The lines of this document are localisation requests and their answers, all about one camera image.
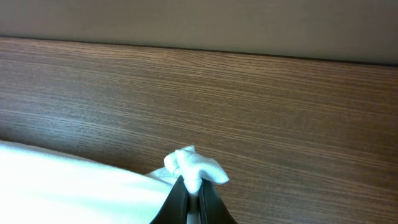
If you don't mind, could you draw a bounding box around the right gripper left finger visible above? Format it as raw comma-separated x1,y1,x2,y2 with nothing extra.
150,176,189,224

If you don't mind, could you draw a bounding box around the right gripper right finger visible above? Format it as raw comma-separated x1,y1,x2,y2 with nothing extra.
198,179,238,224

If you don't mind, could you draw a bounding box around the white polo shirt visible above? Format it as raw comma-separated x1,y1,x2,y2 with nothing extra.
1,141,229,224

